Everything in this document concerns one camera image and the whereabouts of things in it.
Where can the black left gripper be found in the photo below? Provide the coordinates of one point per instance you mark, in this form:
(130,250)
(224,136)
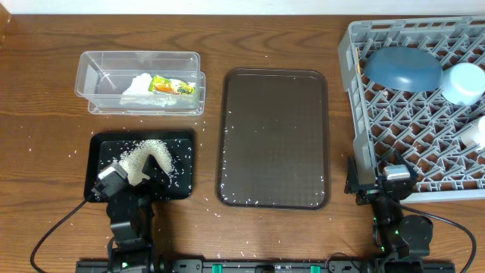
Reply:
(131,188)

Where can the grey dishwasher rack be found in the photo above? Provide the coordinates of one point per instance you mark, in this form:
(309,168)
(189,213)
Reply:
(423,127)

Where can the dark brown serving tray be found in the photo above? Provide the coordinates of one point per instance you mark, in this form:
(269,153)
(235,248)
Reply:
(275,142)

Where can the pile of white rice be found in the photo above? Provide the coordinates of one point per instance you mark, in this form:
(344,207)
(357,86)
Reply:
(133,161)

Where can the wooden chopstick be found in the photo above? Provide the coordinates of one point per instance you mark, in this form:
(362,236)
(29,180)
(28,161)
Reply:
(357,61)

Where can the white tissue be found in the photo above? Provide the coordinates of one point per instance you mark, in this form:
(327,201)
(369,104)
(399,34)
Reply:
(138,93)

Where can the yellow green snack wrapper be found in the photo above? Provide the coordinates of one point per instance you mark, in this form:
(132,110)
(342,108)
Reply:
(161,84)

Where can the black plastic bin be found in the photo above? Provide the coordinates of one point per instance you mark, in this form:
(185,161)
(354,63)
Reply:
(106,148)

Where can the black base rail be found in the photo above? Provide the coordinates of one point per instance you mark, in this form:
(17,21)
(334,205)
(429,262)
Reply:
(332,266)

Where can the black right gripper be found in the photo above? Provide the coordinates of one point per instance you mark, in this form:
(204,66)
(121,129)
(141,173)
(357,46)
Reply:
(369,189)

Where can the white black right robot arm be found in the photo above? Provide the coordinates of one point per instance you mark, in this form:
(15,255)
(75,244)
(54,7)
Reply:
(404,240)

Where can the clear plastic bin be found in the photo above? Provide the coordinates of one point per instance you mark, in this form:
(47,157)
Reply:
(104,74)

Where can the white cup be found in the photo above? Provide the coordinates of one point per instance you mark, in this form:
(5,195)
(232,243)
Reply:
(474,135)

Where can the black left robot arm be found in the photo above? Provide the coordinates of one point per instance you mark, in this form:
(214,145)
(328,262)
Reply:
(129,208)

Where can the dark blue plate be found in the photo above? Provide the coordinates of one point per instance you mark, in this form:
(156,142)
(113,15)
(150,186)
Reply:
(404,69)

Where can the light blue bowl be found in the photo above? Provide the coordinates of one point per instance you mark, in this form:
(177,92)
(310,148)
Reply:
(463,84)

